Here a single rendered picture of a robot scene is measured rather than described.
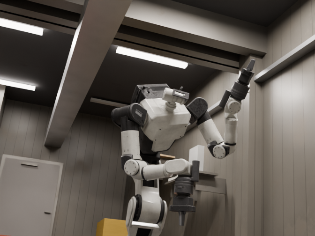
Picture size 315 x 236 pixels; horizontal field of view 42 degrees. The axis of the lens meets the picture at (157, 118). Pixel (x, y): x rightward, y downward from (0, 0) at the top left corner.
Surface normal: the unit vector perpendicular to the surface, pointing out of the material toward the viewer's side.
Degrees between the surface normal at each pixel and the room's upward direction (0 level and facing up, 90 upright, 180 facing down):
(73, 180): 90
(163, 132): 142
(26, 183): 90
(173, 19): 90
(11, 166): 90
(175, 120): 101
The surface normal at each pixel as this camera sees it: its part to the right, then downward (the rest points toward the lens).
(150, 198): 0.31, -0.76
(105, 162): 0.32, -0.28
